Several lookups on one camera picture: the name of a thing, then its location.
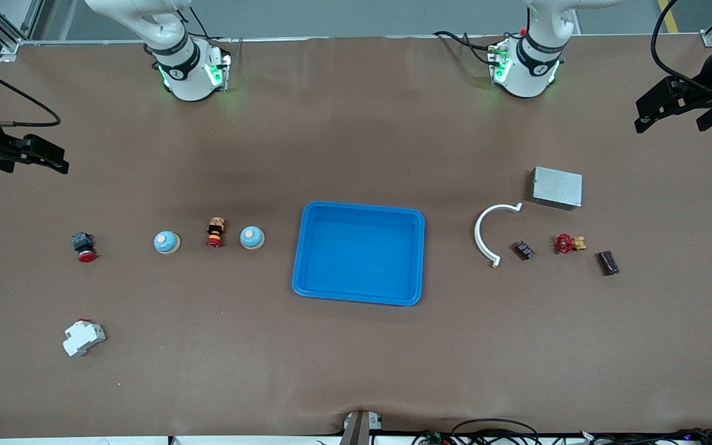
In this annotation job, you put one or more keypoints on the blue plastic tray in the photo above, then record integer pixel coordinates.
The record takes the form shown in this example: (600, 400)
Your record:
(356, 253)

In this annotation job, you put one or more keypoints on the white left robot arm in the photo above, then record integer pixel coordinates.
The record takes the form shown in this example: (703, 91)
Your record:
(535, 68)

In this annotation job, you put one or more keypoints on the blue desk bell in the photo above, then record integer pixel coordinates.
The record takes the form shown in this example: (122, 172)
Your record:
(252, 238)
(166, 242)

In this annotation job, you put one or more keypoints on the orange emergency stop button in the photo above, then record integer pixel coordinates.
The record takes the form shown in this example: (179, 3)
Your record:
(215, 232)

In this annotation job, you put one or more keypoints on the grey metal box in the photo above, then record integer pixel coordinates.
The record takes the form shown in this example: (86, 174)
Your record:
(557, 187)

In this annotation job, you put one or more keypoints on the white curved plastic arc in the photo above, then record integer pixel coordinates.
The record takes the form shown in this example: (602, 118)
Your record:
(477, 233)

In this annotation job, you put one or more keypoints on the brown table cover sheet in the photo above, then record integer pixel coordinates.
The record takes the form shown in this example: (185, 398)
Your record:
(356, 358)

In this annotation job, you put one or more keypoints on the red mushroom push button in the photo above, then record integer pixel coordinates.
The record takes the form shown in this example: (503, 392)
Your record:
(84, 246)

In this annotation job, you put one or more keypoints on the silver base connector box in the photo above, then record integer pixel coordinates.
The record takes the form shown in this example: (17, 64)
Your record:
(500, 62)
(217, 71)

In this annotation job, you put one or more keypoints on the grey table edge mount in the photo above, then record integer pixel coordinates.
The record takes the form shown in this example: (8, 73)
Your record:
(359, 428)

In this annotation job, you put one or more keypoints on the small black electronic component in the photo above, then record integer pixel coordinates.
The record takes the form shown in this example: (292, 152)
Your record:
(523, 250)

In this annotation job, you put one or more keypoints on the white circuit breaker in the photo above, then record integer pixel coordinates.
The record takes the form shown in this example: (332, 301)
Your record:
(83, 339)

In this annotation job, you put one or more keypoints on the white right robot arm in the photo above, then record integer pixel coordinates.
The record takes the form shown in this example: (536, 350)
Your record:
(186, 68)

